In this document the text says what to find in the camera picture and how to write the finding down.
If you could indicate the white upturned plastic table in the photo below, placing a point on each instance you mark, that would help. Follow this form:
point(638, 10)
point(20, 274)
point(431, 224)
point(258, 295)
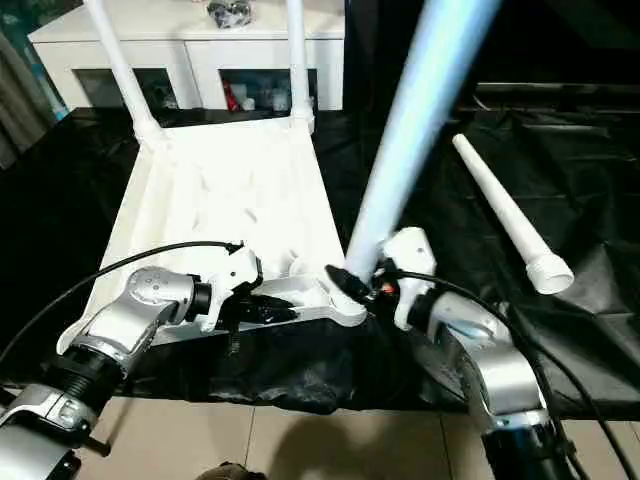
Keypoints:
point(215, 190)

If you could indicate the white plastic table leg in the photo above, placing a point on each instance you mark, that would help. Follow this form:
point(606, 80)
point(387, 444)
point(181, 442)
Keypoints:
point(122, 70)
point(297, 60)
point(415, 110)
point(505, 210)

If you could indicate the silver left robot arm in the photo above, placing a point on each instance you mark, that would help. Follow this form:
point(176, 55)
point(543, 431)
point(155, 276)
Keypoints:
point(125, 315)

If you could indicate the black glossy mat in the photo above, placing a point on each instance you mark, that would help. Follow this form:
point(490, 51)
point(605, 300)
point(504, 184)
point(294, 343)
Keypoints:
point(300, 370)

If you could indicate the black left robot foot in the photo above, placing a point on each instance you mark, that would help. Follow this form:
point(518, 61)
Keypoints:
point(227, 472)

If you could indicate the black speaker box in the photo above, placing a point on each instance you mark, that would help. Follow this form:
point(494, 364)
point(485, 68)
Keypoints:
point(380, 50)

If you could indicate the black glossy tv stand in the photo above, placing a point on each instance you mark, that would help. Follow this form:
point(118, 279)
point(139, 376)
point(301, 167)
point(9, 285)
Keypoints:
point(560, 92)

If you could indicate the white glass-door cabinet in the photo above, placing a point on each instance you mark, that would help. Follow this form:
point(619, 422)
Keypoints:
point(190, 55)

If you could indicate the grey curtain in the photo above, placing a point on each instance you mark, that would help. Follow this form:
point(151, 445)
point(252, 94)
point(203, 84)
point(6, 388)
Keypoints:
point(22, 110)

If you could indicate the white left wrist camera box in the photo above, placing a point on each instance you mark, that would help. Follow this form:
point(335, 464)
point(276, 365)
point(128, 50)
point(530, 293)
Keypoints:
point(235, 275)

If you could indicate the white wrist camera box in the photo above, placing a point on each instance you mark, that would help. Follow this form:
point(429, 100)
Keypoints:
point(235, 275)
point(412, 255)

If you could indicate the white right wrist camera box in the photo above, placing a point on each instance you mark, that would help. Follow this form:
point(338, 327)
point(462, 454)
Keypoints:
point(412, 255)

